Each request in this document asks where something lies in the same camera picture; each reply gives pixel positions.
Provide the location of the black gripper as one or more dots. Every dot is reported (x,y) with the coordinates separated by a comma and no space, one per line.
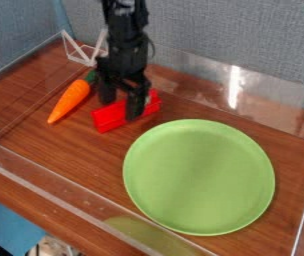
(125,64)

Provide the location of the red rectangular block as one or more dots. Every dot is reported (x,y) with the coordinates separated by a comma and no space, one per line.
(110,117)

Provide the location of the green round plate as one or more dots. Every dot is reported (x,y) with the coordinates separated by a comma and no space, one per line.
(199,177)

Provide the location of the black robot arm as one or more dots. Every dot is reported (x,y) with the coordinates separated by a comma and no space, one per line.
(126,18)

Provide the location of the orange toy carrot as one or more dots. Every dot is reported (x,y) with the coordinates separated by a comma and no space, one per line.
(75,94)

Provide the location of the clear acrylic enclosure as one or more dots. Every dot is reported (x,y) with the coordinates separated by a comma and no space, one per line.
(62,168)

